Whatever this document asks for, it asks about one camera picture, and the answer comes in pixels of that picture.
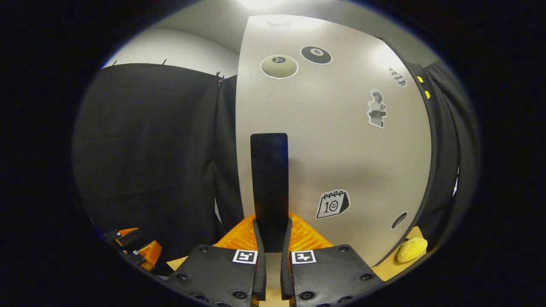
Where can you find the yellow sponge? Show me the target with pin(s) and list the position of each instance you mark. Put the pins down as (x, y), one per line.
(411, 250)

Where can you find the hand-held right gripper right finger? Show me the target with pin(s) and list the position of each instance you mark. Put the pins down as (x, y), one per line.
(286, 264)

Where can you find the black backdrop cloth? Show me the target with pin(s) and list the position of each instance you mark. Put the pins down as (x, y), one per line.
(149, 149)

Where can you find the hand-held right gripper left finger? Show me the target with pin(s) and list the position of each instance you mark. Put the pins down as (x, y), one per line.
(260, 264)

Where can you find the grey cabinet door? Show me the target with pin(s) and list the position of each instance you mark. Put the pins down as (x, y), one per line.
(341, 149)

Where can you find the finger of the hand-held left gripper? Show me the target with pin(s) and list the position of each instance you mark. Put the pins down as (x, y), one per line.
(123, 238)
(151, 256)

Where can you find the large ceiling light panel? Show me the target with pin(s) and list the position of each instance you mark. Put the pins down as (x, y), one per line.
(264, 3)

